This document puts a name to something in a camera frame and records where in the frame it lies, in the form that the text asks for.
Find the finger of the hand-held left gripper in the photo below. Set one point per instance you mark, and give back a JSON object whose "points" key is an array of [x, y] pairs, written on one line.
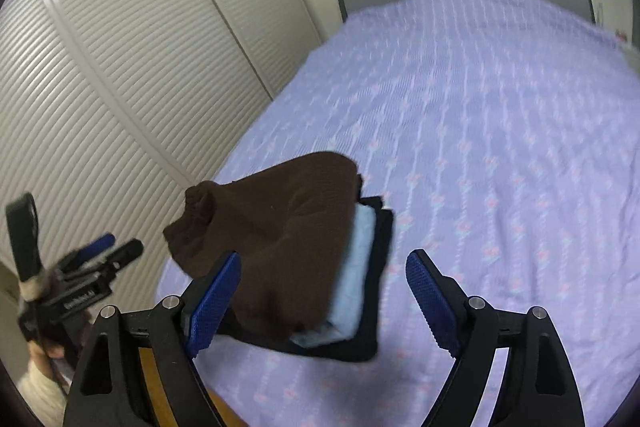
{"points": [[125, 254], [92, 248]]}

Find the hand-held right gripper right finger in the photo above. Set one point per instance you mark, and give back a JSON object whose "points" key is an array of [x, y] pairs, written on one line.
{"points": [[432, 302]]}

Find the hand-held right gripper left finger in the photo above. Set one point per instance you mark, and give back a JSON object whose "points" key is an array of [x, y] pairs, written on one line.
{"points": [[215, 302]]}

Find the black garment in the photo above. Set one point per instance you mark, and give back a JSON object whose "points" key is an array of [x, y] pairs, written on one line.
{"points": [[377, 307]]}

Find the light blue garment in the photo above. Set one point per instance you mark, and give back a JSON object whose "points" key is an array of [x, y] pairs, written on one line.
{"points": [[350, 277]]}

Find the brown fleece pants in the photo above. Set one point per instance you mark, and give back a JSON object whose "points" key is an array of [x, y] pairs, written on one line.
{"points": [[290, 247]]}

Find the person's left forearm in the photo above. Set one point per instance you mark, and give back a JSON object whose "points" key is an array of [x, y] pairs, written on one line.
{"points": [[40, 397]]}

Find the person's left hand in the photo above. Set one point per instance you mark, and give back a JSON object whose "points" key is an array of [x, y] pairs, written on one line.
{"points": [[45, 352]]}

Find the bed with purple floral sheet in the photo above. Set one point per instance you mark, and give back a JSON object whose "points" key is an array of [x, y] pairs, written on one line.
{"points": [[475, 157]]}

